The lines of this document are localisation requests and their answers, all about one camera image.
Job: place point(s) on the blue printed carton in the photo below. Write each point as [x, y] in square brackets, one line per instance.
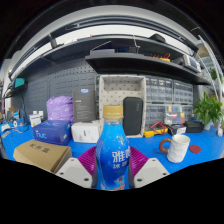
[51, 132]

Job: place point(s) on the dark grey wall shelf unit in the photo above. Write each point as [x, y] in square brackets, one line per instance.
[140, 63]

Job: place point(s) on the flat black case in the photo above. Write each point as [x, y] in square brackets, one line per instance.
[195, 126]

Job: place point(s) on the black zip case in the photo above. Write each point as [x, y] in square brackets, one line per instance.
[132, 115]

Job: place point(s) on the white power adapter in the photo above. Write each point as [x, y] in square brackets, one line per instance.
[219, 132]

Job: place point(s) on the blue drink bottle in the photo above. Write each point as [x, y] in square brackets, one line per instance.
[112, 156]

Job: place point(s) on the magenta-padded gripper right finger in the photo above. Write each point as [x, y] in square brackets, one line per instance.
[151, 171]

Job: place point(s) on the clear organizer box, coloured parts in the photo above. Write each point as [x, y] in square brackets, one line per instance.
[175, 115]

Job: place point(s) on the yellow multimeter with red leads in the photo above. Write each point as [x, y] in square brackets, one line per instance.
[153, 131]

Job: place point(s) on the white product box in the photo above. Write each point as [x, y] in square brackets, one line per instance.
[85, 132]

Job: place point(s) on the purple plastic bag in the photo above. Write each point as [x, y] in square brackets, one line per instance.
[60, 109]

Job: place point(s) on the grey small-parts drawer cabinet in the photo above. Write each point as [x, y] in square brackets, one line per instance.
[154, 113]
[189, 111]
[184, 92]
[160, 90]

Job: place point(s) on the black box with white label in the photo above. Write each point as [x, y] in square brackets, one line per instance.
[178, 130]

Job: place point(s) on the white perforated storage tray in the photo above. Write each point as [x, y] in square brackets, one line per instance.
[111, 95]

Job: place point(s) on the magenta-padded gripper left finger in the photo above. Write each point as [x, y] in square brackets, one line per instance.
[71, 171]

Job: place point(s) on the brown cardboard box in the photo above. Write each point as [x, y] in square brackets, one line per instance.
[40, 154]

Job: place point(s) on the green potted plant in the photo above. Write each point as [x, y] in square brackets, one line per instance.
[208, 110]

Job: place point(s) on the flat round red coaster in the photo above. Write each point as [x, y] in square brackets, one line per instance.
[195, 148]

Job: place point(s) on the dark grey upright box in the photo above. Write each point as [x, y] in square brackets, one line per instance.
[84, 105]

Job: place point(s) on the small white carton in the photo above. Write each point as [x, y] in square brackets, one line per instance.
[35, 120]

